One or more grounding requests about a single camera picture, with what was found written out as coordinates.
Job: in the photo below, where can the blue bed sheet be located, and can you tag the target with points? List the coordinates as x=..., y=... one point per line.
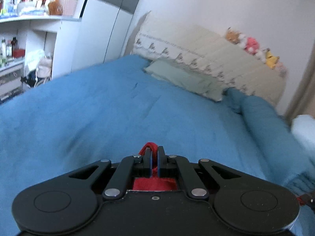
x=110, y=111

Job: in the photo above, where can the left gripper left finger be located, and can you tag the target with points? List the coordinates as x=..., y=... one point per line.
x=68, y=202

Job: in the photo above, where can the pink ribbed container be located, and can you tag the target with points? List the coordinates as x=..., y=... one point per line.
x=68, y=7

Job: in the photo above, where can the white wardrobe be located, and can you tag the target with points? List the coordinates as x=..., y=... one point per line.
x=103, y=30

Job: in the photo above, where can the brown teddy bear on shelf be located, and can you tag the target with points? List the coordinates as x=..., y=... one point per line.
x=55, y=8

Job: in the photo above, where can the cream quilted headboard cover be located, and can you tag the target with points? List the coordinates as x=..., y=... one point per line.
x=208, y=53

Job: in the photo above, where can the white shelf unit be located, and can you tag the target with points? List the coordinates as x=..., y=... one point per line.
x=55, y=35

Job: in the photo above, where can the sage green pillow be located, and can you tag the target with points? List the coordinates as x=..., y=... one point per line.
x=181, y=76

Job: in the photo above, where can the pink plush toy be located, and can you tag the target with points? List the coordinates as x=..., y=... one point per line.
x=252, y=46

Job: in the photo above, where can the white plush toy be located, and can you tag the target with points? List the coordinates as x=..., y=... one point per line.
x=242, y=41

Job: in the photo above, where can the brown plush toy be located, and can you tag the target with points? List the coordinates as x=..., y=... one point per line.
x=232, y=36

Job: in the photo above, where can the folded teal blanket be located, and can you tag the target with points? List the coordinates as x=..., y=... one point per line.
x=288, y=163

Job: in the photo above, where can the yellow plush toy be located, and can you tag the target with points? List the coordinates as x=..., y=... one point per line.
x=271, y=60

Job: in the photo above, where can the red clothing garment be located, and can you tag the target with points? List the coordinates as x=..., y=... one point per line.
x=154, y=183

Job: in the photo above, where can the white bag under shelf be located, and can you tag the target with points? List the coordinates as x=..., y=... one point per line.
x=38, y=68

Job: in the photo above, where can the red box on shelf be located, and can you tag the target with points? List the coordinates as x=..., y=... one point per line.
x=18, y=53

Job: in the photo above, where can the white folded duvet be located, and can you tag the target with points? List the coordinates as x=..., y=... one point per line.
x=303, y=129

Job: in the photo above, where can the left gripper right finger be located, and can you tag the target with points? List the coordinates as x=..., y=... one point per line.
x=243, y=203

